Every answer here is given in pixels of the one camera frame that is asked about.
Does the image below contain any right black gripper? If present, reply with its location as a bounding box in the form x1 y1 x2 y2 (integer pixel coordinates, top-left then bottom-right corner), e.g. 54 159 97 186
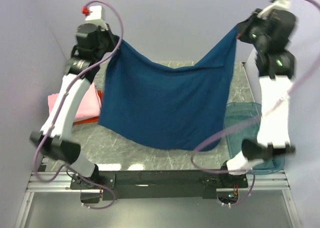
235 8 271 52

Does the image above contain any blue t shirt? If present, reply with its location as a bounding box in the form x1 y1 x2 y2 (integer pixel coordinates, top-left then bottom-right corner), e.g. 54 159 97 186
98 28 238 150

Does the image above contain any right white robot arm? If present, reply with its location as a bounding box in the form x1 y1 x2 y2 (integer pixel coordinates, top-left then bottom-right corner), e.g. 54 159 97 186
219 9 297 187

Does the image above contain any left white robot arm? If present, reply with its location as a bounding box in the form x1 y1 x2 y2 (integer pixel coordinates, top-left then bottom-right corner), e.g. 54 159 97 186
29 23 123 189

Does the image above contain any folded orange t shirt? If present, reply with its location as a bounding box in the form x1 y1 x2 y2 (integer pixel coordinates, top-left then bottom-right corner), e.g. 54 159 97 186
73 88 104 125

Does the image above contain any folded pink t shirt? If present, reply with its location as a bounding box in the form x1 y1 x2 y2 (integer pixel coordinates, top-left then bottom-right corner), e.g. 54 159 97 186
48 80 101 124

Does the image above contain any teal plastic bin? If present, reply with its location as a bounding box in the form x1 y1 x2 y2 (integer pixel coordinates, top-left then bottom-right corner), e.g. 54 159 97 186
224 102 285 175

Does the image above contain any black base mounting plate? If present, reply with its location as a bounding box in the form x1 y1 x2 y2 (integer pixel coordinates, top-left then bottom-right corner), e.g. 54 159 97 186
69 169 248 205

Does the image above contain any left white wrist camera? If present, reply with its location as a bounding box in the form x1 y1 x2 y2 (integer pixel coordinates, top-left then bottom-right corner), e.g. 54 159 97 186
82 5 105 23

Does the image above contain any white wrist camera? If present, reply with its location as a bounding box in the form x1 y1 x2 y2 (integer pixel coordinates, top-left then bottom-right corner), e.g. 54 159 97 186
257 0 291 19
82 5 105 23

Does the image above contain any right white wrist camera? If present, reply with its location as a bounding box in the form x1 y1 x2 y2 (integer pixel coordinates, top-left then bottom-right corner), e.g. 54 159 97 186
257 0 291 19

